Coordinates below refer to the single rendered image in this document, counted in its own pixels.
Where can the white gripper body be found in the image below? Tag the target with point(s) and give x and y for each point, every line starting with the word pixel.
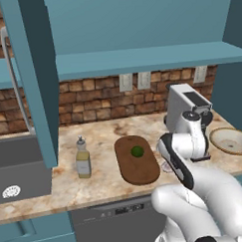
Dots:
pixel 200 148

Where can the teal wall shelf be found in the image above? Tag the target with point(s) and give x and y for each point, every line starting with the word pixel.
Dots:
pixel 4 73

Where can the yellow oil condiment bottle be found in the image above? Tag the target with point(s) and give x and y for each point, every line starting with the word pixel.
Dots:
pixel 83 163

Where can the pale garlic bulb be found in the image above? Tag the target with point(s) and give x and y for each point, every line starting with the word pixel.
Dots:
pixel 166 167

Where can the green lime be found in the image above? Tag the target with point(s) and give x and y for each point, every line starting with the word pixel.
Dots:
pixel 137 151

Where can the teal cabinet door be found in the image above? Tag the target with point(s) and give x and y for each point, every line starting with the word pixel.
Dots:
pixel 36 80

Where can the brown wooden cutting board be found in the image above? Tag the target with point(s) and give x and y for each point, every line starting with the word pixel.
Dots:
pixel 138 170

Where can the white coffee machine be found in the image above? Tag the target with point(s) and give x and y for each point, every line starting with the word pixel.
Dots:
pixel 177 104

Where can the white wall outlet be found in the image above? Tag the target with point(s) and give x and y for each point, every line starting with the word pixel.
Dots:
pixel 144 80
pixel 126 83
pixel 200 74

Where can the grey sink basin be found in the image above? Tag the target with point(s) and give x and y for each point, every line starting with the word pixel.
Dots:
pixel 18 164

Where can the grey dishwasher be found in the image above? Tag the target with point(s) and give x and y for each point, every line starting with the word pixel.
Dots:
pixel 114 226

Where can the beige bowl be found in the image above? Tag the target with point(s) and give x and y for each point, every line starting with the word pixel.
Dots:
pixel 231 142

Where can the grey arched tap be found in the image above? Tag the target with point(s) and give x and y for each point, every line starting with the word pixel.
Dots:
pixel 15 81

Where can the teal tall cabinet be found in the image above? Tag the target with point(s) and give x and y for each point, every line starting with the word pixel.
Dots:
pixel 230 95

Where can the teal wall cabinet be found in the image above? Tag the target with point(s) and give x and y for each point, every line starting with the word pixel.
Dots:
pixel 139 32

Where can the white sink drain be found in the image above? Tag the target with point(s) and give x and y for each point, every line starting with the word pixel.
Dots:
pixel 11 192

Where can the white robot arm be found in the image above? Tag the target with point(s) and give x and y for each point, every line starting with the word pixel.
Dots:
pixel 209 202

